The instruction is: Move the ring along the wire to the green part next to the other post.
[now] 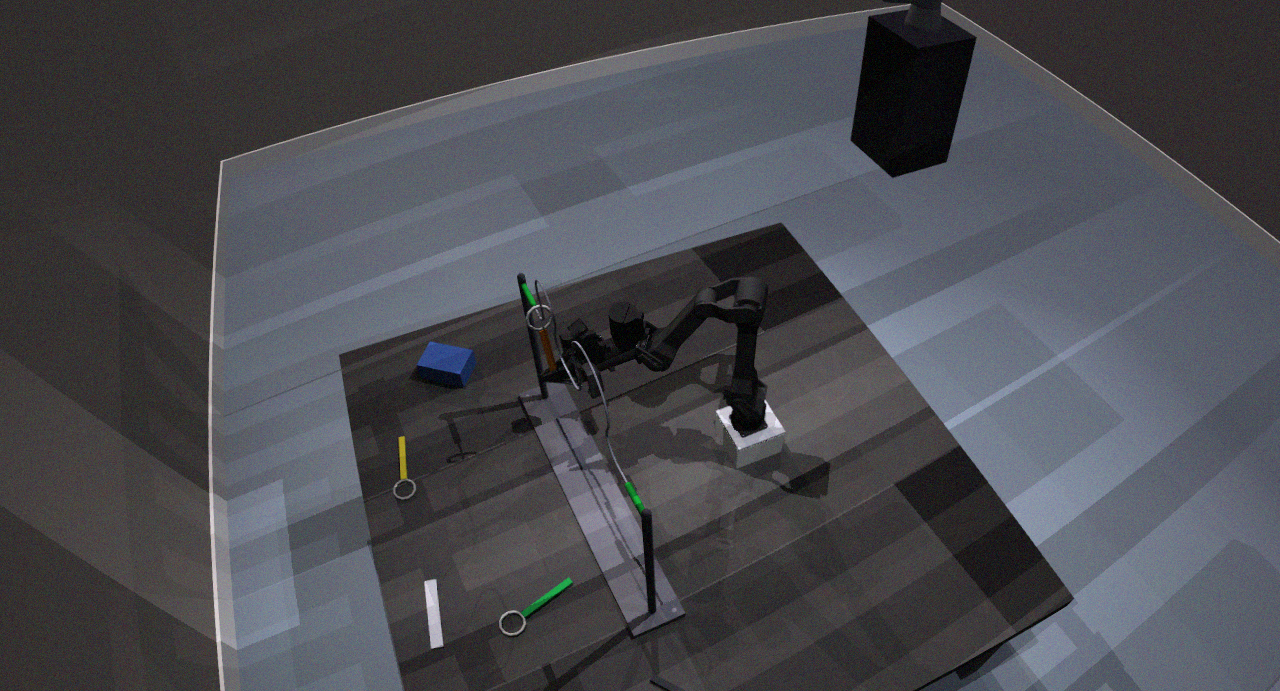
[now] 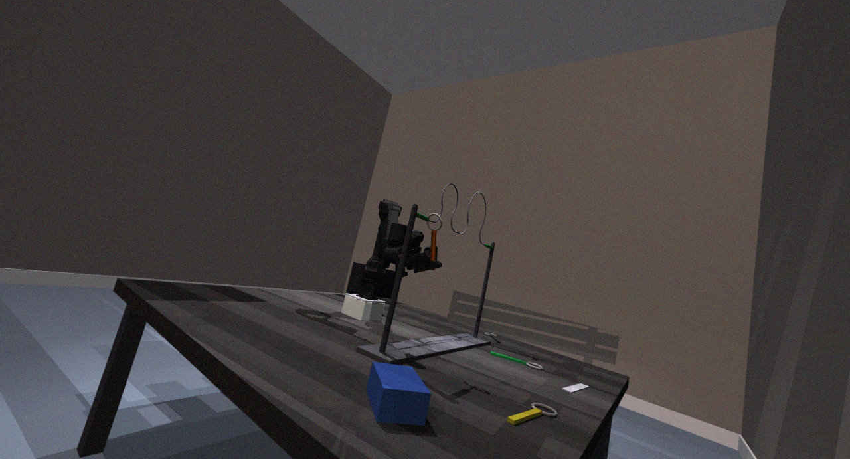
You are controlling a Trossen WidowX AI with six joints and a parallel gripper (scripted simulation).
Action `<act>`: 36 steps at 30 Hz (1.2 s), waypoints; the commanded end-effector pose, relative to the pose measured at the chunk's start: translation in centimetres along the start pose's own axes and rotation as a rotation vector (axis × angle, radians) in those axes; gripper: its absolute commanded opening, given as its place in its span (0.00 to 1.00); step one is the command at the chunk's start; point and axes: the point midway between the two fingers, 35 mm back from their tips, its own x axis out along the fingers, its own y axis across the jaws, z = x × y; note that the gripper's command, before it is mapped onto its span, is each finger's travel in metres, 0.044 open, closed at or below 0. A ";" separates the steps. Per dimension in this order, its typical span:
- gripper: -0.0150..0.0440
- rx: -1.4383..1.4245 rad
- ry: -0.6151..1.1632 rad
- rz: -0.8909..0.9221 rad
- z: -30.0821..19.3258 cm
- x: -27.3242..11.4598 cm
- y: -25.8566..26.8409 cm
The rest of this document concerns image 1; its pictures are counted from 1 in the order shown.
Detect blue cube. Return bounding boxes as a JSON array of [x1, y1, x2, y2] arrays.
[[416, 342, 476, 386]]

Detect orange handle with grey loop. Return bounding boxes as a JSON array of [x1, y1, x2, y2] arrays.
[[526, 305, 556, 371]]

